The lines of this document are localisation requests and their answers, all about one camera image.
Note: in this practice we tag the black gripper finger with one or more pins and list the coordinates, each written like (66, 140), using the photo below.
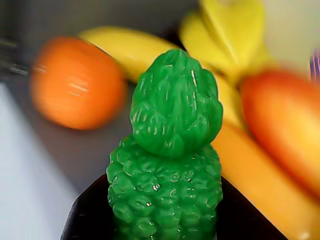
(245, 220)
(85, 215)

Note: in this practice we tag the green toy pineapple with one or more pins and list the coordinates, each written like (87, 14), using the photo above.
(170, 155)

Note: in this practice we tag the red orange plastic mango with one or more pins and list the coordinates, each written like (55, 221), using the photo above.
(287, 125)

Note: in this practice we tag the orange toy fruit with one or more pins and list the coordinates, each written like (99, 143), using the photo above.
(77, 82)

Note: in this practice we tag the yellow toy banana bunch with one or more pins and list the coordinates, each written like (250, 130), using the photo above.
(225, 37)

